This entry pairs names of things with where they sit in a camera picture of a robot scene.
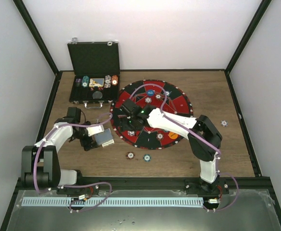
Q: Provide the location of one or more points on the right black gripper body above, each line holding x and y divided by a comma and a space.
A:
131, 125

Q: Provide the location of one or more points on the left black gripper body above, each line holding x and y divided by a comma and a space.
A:
84, 144

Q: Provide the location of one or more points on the blue card deck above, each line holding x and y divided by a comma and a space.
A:
103, 137

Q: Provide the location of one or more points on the red poker chip stack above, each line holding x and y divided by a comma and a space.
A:
130, 155

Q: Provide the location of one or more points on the teal poker chip stack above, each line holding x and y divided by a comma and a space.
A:
147, 158

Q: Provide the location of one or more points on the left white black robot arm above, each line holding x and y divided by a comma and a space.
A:
40, 166

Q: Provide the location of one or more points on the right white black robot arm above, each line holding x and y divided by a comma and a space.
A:
204, 138

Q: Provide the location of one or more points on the round red black poker mat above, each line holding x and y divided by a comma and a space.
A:
177, 103

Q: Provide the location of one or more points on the white card box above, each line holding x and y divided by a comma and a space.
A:
107, 143

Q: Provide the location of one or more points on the blue blind button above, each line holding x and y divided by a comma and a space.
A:
150, 92

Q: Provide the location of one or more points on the orange dealer button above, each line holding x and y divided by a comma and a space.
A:
173, 135

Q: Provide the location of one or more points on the black round button in case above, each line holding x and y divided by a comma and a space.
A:
97, 95

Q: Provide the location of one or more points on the orange chips in case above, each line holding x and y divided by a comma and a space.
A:
114, 80

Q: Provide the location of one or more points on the card deck in case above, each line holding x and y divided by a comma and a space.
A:
96, 82

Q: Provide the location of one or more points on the purple chips in case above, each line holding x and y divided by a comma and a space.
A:
78, 82

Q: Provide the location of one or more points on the teal chips in case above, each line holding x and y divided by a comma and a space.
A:
85, 81

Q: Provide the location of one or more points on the black poker chip case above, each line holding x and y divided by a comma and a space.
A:
95, 60

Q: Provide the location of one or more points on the lone blue white chip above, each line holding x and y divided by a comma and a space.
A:
224, 123

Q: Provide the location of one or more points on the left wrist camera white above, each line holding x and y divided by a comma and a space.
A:
96, 129

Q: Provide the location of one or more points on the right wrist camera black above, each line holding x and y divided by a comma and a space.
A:
129, 107

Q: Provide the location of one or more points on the light blue slotted cable duct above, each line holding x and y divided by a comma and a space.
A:
116, 202

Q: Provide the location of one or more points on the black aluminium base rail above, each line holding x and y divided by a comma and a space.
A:
190, 185

